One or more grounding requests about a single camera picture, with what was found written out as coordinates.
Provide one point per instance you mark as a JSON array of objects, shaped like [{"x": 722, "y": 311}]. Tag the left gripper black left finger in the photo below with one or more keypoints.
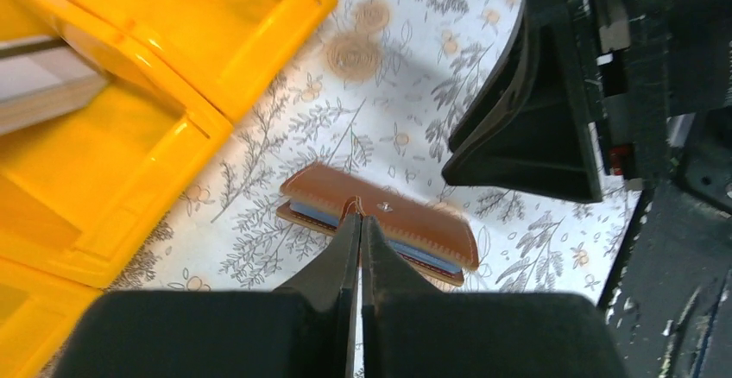
[{"x": 300, "y": 329}]

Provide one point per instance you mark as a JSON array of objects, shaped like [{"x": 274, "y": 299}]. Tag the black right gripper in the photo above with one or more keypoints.
[{"x": 593, "y": 86}]

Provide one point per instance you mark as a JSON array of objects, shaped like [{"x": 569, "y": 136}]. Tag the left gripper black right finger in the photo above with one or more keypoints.
[{"x": 412, "y": 329}]

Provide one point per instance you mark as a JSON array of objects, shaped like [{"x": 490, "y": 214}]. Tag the brown leather card holder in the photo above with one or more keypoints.
[{"x": 434, "y": 242}]

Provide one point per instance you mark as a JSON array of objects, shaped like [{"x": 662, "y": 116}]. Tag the yellow plastic bin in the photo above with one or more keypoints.
[
  {"x": 223, "y": 51},
  {"x": 80, "y": 193},
  {"x": 38, "y": 312}
]

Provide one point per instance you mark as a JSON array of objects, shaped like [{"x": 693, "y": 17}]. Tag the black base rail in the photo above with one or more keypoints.
[{"x": 667, "y": 300}]

